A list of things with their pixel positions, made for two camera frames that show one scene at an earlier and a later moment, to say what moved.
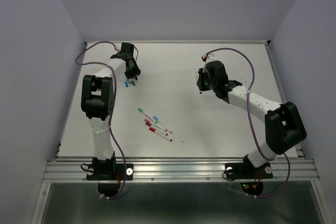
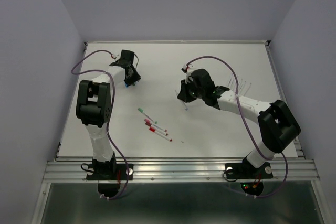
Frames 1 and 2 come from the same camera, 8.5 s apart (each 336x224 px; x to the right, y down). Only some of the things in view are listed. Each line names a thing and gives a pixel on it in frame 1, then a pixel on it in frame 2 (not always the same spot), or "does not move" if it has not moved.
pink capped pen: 156,125 does not move
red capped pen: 160,134 does not move
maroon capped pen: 148,124 does not move
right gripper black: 201,74 to 183,95
